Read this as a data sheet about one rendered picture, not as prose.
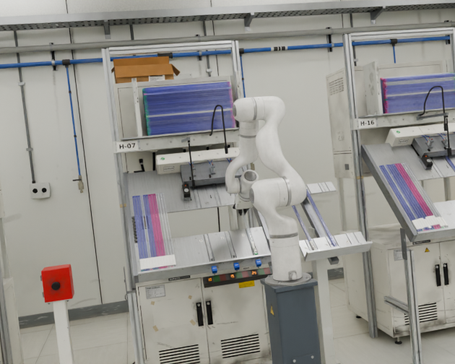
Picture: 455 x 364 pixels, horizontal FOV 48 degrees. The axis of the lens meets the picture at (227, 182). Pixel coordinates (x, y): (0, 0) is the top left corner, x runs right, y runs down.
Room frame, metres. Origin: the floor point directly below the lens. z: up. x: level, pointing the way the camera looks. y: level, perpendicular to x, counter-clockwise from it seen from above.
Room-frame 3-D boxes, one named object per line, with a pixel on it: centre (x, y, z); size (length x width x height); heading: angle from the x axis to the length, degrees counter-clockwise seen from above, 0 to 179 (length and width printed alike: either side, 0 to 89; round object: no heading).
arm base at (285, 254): (2.06, -0.21, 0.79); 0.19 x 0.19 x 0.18
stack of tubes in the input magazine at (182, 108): (2.93, 0.18, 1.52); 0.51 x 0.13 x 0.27; 101
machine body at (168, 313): (3.04, 0.26, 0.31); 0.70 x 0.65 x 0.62; 101
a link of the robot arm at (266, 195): (2.05, -0.17, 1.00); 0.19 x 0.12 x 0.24; 104
